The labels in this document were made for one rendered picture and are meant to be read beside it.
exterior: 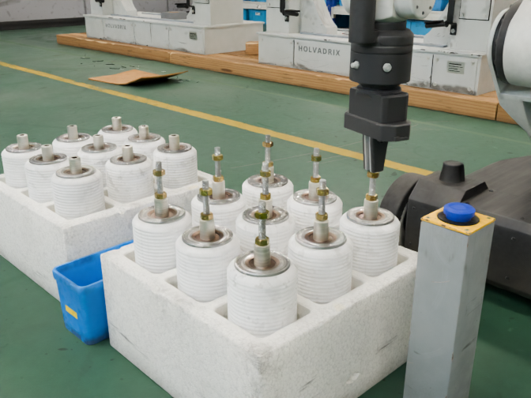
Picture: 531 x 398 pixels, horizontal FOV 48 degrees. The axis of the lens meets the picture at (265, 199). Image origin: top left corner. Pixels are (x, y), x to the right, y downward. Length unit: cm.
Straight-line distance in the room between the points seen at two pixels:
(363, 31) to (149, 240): 44
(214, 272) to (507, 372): 52
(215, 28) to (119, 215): 310
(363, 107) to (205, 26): 331
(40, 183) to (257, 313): 65
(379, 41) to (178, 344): 52
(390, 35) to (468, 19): 215
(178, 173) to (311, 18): 248
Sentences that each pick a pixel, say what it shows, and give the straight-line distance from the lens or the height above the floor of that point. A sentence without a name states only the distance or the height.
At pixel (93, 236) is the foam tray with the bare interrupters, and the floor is 14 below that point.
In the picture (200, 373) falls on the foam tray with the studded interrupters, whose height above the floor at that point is 9.
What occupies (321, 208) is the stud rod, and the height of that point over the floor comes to 30.
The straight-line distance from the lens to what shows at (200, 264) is 85.
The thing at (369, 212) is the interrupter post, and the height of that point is 26.
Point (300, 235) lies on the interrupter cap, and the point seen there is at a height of 25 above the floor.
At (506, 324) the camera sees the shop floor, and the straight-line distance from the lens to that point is 122.
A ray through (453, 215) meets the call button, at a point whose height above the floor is 32.
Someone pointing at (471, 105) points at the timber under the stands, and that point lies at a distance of 286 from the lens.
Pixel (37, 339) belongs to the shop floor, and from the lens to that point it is 117.
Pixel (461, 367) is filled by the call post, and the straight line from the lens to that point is 91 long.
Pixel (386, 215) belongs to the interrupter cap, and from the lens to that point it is 97.
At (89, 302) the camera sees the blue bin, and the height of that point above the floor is 9.
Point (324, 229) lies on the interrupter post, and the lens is 87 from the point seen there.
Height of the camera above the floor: 62
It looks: 21 degrees down
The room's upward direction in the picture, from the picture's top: straight up
